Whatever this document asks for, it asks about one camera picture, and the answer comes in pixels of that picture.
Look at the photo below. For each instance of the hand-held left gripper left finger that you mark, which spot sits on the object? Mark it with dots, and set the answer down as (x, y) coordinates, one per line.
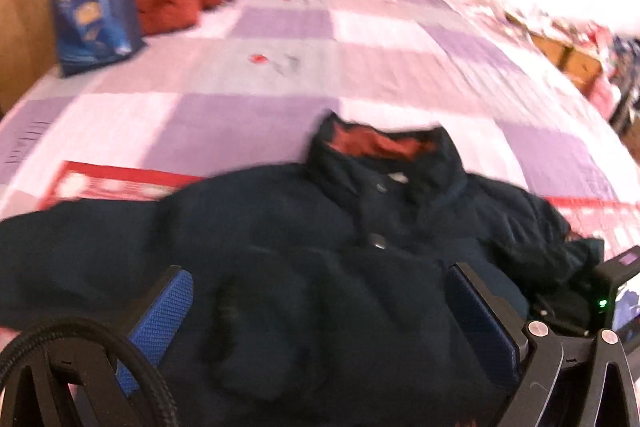
(162, 322)

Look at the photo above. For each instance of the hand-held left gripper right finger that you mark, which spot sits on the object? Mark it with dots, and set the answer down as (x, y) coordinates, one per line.
(480, 322)

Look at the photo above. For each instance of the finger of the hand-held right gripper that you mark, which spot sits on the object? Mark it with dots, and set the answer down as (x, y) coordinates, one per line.
(562, 313)

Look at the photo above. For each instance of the dark navy jacket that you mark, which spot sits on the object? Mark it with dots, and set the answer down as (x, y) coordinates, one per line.
(300, 232)

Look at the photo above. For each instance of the pink bag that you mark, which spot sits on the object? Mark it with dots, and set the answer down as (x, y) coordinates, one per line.
(603, 99)

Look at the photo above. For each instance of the wooden nightstand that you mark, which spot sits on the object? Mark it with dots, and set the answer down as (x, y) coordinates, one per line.
(565, 52)

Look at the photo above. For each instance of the pile of clutter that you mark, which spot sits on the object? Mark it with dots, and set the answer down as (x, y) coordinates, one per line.
(575, 27)

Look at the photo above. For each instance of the purple checked quilt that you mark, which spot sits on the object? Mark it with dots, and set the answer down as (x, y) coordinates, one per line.
(300, 57)

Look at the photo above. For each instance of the blue shopping bag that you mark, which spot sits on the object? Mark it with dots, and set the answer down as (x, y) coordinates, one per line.
(95, 7)

